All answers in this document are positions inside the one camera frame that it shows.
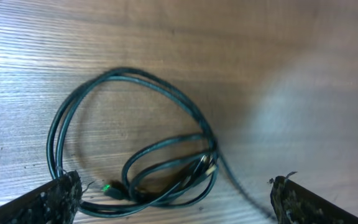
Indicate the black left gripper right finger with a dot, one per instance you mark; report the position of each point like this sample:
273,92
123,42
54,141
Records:
294,204

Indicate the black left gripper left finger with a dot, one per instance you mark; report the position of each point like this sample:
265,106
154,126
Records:
54,202

